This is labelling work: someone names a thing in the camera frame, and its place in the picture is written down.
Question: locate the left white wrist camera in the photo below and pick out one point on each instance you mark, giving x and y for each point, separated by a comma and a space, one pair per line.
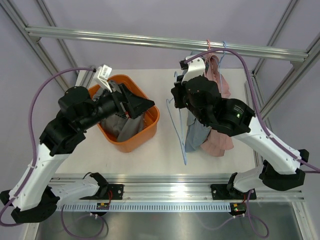
101, 77

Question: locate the grey skirt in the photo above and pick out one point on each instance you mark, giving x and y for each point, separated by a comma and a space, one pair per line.
122, 128

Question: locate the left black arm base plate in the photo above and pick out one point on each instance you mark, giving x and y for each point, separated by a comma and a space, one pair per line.
111, 191

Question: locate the light blue denim skirt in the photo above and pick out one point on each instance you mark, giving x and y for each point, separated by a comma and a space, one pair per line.
196, 133

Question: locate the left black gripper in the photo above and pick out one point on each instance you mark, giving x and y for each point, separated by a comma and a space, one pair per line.
133, 105

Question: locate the pink skirt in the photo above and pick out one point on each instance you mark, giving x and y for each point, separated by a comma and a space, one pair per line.
216, 143

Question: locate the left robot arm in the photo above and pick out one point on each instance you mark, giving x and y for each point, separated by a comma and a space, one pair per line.
32, 199

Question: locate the aluminium hanging rail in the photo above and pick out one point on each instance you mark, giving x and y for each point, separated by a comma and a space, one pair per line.
263, 52

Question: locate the pink wire hanger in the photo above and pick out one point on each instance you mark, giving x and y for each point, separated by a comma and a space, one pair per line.
208, 48

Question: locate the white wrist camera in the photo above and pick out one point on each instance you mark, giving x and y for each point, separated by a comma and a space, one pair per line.
101, 77
192, 67

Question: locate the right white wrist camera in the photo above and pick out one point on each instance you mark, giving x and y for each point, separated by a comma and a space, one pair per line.
192, 67

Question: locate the orange plastic basket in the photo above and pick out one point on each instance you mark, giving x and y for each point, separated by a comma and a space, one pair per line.
150, 120

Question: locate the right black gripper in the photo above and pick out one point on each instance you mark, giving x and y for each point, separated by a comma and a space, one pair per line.
178, 91

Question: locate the aluminium frame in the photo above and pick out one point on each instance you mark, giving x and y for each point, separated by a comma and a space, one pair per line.
249, 22

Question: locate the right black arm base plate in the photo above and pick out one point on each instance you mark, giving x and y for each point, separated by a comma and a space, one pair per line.
221, 191

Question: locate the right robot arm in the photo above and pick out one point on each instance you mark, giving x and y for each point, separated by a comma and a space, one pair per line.
280, 170

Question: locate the white slotted cable duct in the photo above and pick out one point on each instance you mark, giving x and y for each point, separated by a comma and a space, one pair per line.
146, 207

